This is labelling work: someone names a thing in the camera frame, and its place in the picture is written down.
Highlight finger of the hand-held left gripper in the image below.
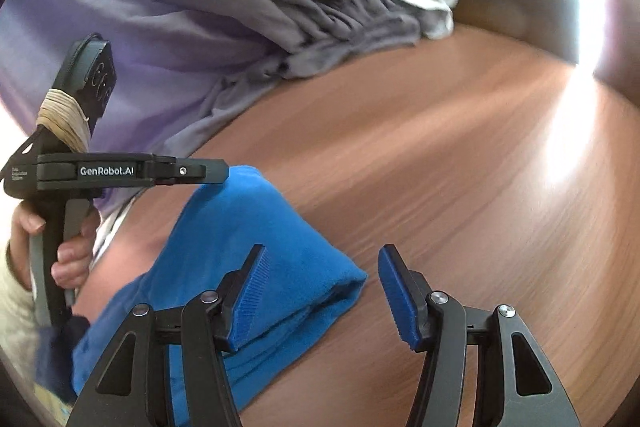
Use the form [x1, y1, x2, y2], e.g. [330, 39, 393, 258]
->
[147, 155, 231, 186]

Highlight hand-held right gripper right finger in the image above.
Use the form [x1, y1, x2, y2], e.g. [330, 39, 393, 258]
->
[377, 244, 583, 427]

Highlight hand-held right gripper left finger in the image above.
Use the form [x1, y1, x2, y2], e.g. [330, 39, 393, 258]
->
[65, 243, 267, 427]

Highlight blue pants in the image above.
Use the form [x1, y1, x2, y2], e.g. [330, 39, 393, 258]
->
[72, 165, 369, 413]

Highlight person's left forearm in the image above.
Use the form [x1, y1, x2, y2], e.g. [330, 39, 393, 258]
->
[0, 247, 43, 358]

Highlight dark navy folded pants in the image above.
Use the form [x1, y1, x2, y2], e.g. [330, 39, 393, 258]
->
[32, 314, 91, 400]

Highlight person's left hand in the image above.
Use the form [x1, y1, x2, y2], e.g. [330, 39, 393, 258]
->
[6, 206, 101, 303]

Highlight beige elastic band wrap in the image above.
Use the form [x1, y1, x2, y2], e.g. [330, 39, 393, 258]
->
[36, 89, 92, 152]

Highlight grey curtain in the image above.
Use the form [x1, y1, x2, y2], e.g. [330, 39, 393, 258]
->
[0, 0, 421, 228]

